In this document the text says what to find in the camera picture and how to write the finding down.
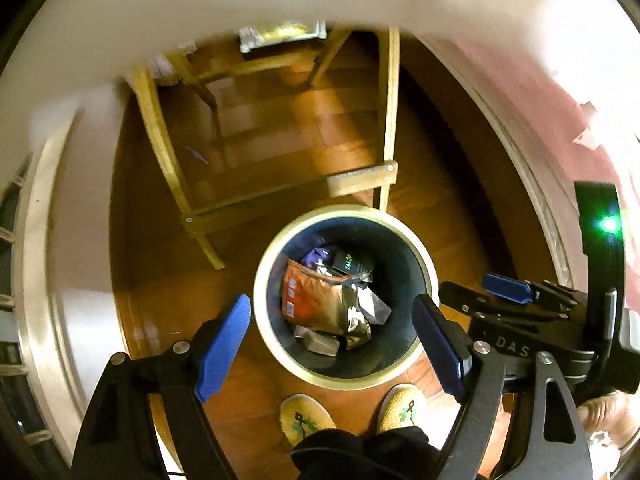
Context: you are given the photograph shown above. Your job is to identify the pink cardboard box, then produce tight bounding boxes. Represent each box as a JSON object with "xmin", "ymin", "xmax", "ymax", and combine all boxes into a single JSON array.
[{"xmin": 292, "ymin": 325, "xmax": 346, "ymax": 358}]

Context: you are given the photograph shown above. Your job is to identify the orange snack packet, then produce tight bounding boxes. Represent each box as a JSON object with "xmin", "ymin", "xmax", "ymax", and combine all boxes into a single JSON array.
[{"xmin": 282, "ymin": 257, "xmax": 351, "ymax": 333}]

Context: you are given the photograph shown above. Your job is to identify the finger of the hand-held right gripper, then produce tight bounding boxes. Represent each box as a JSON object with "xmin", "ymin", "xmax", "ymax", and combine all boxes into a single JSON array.
[
  {"xmin": 481, "ymin": 272, "xmax": 581, "ymax": 311},
  {"xmin": 439, "ymin": 281, "xmax": 576, "ymax": 331}
]

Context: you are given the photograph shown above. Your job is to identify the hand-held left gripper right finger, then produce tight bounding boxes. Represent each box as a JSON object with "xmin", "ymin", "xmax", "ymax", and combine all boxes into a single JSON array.
[{"xmin": 411, "ymin": 293, "xmax": 591, "ymax": 480}]

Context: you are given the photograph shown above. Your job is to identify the white plastic basket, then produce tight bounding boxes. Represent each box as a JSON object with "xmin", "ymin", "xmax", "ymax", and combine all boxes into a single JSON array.
[{"xmin": 239, "ymin": 20, "xmax": 328, "ymax": 55}]

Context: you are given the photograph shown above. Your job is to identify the purple plastic bag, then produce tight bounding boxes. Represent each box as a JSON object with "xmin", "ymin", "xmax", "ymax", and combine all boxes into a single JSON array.
[{"xmin": 300, "ymin": 246, "xmax": 338, "ymax": 276}]

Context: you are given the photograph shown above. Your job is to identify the person's dark trouser legs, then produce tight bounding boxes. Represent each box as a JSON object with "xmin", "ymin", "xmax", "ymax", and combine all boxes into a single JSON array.
[{"xmin": 290, "ymin": 427, "xmax": 451, "ymax": 480}]

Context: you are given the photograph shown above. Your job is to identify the person's right hand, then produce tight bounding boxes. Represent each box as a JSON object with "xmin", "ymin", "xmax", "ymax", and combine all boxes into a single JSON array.
[{"xmin": 577, "ymin": 392, "xmax": 640, "ymax": 466}]

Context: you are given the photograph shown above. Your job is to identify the pink bed blanket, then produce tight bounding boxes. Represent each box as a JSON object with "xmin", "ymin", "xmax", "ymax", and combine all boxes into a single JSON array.
[{"xmin": 450, "ymin": 25, "xmax": 640, "ymax": 271}]

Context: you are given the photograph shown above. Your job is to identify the wooden table frame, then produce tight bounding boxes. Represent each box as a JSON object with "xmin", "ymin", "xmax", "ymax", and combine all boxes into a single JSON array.
[{"xmin": 131, "ymin": 25, "xmax": 401, "ymax": 272}]

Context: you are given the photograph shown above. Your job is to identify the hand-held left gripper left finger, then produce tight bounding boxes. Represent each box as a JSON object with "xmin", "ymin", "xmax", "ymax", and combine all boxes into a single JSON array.
[{"xmin": 70, "ymin": 294, "xmax": 252, "ymax": 480}]

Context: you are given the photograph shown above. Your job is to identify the yellow slipper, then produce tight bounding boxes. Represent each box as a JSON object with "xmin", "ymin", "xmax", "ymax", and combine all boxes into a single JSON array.
[
  {"xmin": 280, "ymin": 394, "xmax": 337, "ymax": 448},
  {"xmin": 376, "ymin": 384, "xmax": 431, "ymax": 436}
]

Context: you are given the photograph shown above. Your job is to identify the blue bin with cream rim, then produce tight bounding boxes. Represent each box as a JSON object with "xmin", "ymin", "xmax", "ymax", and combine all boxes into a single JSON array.
[{"xmin": 252, "ymin": 205, "xmax": 435, "ymax": 391}]

